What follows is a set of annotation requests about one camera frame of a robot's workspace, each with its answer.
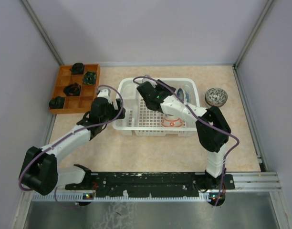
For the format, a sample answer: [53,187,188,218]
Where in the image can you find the white plastic dish rack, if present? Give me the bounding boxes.
[113,78,197,137]

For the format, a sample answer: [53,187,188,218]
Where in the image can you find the blue white patterned bowl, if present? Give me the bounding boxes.
[176,88,190,103]

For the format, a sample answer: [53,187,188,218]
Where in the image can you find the grey patterned bowl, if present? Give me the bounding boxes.
[205,88,228,107]

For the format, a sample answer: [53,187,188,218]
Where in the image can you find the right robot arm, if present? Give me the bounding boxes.
[137,80,231,189]

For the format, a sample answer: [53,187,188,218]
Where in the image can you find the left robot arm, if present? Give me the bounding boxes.
[19,97,125,196]

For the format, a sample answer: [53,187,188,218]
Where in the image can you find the black orange rolled item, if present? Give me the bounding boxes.
[63,83,81,96]

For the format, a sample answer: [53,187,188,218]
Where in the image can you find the wooden compartment tray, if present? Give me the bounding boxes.
[49,64,100,115]

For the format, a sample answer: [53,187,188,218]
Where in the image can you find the green black rolled item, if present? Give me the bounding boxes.
[83,71,97,85]

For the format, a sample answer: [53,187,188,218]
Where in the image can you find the dark green rolled item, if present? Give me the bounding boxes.
[49,96,65,109]

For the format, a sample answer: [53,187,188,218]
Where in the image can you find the black rolled item top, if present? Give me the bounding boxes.
[70,62,85,75]

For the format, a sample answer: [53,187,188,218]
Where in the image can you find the red white patterned bowl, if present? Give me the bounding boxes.
[161,115,183,128]

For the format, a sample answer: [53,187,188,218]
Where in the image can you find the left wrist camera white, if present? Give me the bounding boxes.
[96,88,112,104]

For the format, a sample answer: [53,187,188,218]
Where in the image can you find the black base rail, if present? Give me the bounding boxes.
[65,172,235,198]

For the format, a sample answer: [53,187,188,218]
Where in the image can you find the white cable duct strip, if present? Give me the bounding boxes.
[32,190,223,203]

